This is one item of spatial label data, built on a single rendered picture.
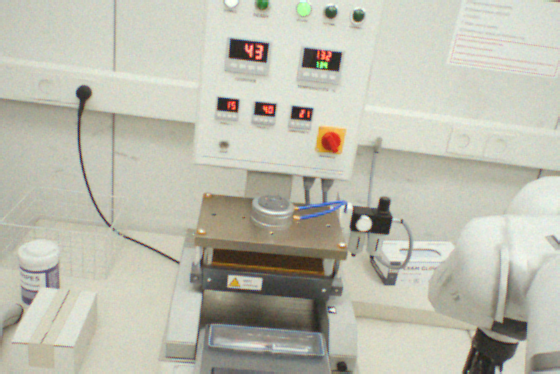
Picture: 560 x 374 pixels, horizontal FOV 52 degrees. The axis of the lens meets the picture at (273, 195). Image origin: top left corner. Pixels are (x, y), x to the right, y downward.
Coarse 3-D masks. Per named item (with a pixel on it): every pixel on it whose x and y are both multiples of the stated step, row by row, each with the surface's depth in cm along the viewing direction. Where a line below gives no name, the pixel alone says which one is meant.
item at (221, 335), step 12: (216, 324) 96; (216, 336) 93; (228, 336) 93; (240, 336) 94; (252, 336) 94; (264, 336) 94; (276, 336) 95; (288, 336) 95; (300, 336) 96; (312, 336) 96; (252, 348) 91; (264, 348) 92; (276, 348) 92; (288, 348) 92; (300, 348) 93; (312, 348) 93
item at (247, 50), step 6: (234, 42) 107; (240, 42) 107; (246, 42) 107; (234, 48) 107; (240, 48) 107; (246, 48) 107; (252, 48) 107; (258, 48) 107; (234, 54) 108; (240, 54) 108; (246, 54) 108; (252, 54) 108; (258, 54) 108
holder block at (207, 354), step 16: (208, 336) 94; (208, 352) 91; (224, 352) 91; (208, 368) 87; (224, 368) 88; (240, 368) 88; (256, 368) 89; (272, 368) 89; (288, 368) 90; (304, 368) 90; (320, 368) 91
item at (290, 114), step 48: (240, 0) 104; (288, 0) 104; (336, 0) 105; (384, 0) 105; (288, 48) 108; (336, 48) 108; (240, 96) 112; (288, 96) 112; (336, 96) 112; (240, 144) 116; (288, 144) 116; (336, 144) 115; (288, 192) 124
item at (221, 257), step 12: (216, 252) 106; (228, 252) 106; (240, 252) 107; (252, 252) 107; (216, 264) 103; (228, 264) 103; (240, 264) 103; (252, 264) 104; (264, 264) 104; (276, 264) 105; (288, 264) 105; (300, 264) 106; (312, 264) 106
